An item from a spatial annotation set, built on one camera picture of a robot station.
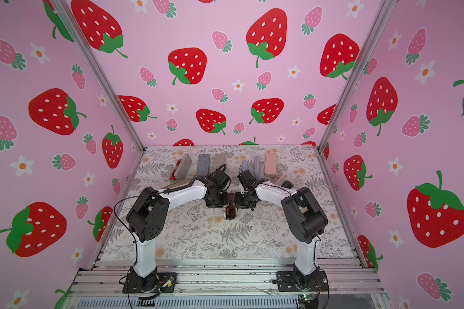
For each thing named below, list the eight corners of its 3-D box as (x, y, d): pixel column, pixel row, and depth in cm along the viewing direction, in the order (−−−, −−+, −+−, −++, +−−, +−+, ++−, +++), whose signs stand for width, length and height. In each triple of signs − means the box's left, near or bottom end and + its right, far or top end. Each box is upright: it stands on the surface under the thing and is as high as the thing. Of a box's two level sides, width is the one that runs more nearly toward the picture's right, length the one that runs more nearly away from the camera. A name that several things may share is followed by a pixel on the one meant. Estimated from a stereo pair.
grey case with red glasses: (170, 182, 108) (165, 173, 101) (180, 161, 117) (176, 152, 111) (183, 184, 107) (179, 175, 101) (192, 163, 117) (189, 154, 110)
